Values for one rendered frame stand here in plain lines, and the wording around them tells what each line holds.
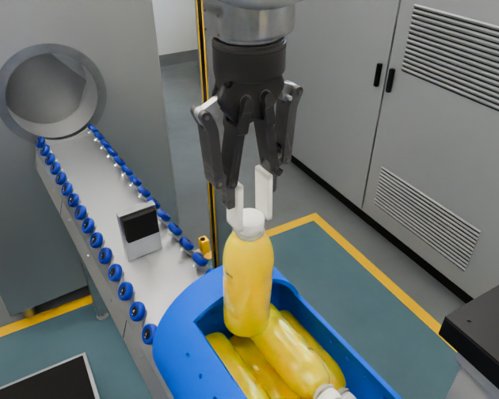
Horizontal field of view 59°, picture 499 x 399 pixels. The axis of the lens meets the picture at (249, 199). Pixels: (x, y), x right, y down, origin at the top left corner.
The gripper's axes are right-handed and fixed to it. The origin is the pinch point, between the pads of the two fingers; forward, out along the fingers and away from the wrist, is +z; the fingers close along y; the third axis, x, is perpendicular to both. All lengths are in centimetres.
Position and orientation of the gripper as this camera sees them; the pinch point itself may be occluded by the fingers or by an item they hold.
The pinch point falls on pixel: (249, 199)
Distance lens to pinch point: 56.1
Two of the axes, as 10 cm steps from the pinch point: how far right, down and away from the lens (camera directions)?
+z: 0.0, 8.1, 5.9
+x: 5.5, 4.9, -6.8
